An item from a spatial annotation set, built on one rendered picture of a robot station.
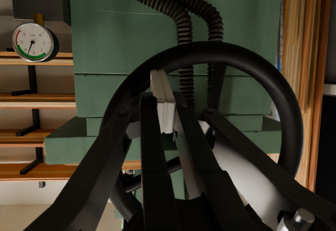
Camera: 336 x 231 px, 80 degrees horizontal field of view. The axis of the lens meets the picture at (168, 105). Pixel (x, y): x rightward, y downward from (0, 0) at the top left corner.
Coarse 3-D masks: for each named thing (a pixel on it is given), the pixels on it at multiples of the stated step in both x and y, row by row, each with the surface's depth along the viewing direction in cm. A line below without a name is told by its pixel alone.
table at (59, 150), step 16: (64, 128) 48; (80, 128) 48; (272, 128) 51; (48, 144) 42; (64, 144) 42; (80, 144) 43; (256, 144) 49; (272, 144) 49; (48, 160) 42; (64, 160) 43; (80, 160) 43
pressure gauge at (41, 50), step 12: (24, 24) 32; (36, 24) 32; (12, 36) 32; (24, 36) 32; (36, 36) 33; (48, 36) 33; (24, 48) 33; (36, 48) 33; (48, 48) 33; (36, 60) 33; (48, 60) 35
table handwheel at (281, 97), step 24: (168, 48) 25; (192, 48) 24; (216, 48) 24; (240, 48) 25; (144, 72) 24; (168, 72) 25; (216, 72) 26; (264, 72) 26; (120, 96) 24; (216, 96) 26; (288, 96) 27; (288, 120) 28; (288, 144) 29; (168, 168) 27; (288, 168) 29; (120, 192) 26
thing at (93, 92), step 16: (80, 80) 41; (96, 80) 41; (112, 80) 42; (176, 80) 43; (224, 80) 45; (240, 80) 46; (80, 96) 41; (96, 96) 42; (224, 96) 46; (240, 96) 46; (256, 96) 47; (80, 112) 42; (96, 112) 42; (224, 112) 46; (240, 112) 47; (256, 112) 47
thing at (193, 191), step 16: (176, 112) 15; (192, 112) 14; (192, 128) 13; (176, 144) 15; (192, 144) 11; (208, 144) 11; (192, 160) 10; (208, 160) 10; (192, 176) 10; (208, 176) 9; (224, 176) 9; (192, 192) 10; (208, 192) 8; (224, 192) 8; (224, 208) 7; (240, 208) 7; (224, 224) 7; (240, 224) 7; (256, 224) 7
